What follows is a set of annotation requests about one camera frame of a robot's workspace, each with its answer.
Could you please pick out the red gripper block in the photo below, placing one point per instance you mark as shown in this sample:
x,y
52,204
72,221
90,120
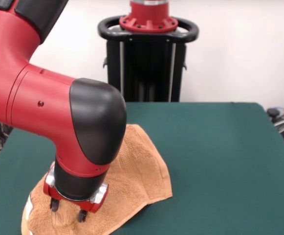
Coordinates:
x,y
93,205

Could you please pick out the tan terry towel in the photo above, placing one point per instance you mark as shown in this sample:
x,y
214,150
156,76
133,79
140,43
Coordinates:
x,y
137,176

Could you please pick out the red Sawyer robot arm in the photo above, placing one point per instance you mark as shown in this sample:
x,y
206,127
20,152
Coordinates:
x,y
46,102

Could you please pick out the dark green table cloth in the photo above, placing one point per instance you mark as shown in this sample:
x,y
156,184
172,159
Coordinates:
x,y
217,171

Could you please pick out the small black power adapter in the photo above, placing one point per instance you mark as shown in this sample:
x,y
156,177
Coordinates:
x,y
273,112

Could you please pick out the white round object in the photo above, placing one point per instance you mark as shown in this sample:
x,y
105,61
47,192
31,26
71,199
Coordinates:
x,y
281,124

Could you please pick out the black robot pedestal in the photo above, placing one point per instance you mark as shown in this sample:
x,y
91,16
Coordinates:
x,y
154,73

